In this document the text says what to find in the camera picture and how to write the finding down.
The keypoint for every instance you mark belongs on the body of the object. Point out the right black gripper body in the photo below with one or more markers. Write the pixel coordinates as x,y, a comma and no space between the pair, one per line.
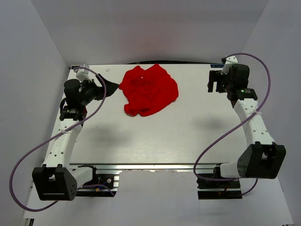
216,75

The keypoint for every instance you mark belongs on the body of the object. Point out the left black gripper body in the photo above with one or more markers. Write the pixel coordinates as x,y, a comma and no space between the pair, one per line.
91,92

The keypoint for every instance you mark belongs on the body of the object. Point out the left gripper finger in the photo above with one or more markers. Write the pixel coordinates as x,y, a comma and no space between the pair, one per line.
105,82
110,90

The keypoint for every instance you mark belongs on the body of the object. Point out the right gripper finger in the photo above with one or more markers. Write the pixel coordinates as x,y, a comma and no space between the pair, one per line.
220,87
210,86

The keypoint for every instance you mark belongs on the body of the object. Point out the red t-shirt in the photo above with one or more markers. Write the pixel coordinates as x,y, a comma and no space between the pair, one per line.
148,91

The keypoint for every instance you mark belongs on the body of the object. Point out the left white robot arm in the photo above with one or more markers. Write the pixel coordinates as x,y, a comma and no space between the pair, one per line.
54,180

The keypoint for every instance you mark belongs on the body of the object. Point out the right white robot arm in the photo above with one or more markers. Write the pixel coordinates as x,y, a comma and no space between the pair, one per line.
263,157

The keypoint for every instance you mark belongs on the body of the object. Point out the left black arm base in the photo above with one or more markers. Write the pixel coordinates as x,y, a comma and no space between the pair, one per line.
98,183

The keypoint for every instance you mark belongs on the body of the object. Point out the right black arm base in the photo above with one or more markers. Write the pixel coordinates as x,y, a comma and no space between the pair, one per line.
214,190

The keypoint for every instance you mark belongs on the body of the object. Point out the right blue corner label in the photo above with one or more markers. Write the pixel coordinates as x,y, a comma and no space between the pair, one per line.
216,65

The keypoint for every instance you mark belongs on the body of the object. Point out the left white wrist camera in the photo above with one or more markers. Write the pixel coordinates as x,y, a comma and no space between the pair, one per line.
82,74

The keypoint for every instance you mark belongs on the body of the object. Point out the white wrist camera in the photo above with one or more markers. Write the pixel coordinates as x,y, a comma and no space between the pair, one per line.
228,61
82,74

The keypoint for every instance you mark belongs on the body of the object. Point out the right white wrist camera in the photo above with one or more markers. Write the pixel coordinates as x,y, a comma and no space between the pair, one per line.
228,61

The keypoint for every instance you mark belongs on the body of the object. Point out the aluminium front rail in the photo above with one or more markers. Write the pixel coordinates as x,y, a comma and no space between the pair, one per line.
136,166

